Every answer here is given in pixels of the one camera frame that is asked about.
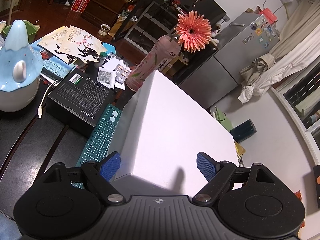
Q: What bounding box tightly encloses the white box lid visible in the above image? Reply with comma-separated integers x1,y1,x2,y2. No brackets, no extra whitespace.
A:
127,71,238,196

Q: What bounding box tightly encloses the green cutting mat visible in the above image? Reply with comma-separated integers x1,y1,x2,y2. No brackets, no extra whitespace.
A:
71,103,123,189

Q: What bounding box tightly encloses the yellow panda tissue pack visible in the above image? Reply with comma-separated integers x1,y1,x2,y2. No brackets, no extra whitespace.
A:
234,141,246,167

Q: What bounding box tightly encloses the white storage box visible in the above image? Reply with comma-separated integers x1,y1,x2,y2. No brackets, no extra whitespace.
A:
107,89,136,180

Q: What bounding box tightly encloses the green small stool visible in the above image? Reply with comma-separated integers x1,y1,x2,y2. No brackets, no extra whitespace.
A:
211,106,233,132

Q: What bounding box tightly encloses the black product box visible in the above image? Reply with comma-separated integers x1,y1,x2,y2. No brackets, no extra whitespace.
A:
46,68,114,127

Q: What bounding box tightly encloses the pink tea bottle vase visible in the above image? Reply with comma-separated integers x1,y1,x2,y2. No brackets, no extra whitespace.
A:
126,34,181,92

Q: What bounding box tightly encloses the stack of papers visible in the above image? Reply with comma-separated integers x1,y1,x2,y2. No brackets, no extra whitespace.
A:
31,25,132,91

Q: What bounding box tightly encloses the blue white ceramic humidifier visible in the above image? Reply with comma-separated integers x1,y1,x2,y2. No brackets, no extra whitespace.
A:
0,20,43,112

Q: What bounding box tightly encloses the silver refrigerator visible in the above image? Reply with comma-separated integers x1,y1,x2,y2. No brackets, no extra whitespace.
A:
176,12,279,109

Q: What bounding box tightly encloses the pink gerbera flower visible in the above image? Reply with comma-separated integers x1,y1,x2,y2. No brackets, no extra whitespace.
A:
175,11,212,53

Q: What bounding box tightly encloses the small ceramic pot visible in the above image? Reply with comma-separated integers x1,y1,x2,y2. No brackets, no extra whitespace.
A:
98,24,111,36

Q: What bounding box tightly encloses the white curtain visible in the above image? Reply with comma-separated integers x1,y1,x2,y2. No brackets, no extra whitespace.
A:
238,0,319,104

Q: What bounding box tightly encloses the green trash bin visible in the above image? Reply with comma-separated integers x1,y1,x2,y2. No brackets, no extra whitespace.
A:
2,20,40,44

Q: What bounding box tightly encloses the white drawer unit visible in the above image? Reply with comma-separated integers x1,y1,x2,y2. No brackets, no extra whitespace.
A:
124,1,178,54

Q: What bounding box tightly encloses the red box on fridge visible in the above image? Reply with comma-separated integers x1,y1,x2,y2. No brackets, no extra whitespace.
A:
260,8,278,24

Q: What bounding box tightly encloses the black computer monitor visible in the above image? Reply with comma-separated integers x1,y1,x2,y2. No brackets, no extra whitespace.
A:
179,0,226,25

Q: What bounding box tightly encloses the white usb cable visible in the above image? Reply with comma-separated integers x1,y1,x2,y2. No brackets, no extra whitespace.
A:
37,79,60,120

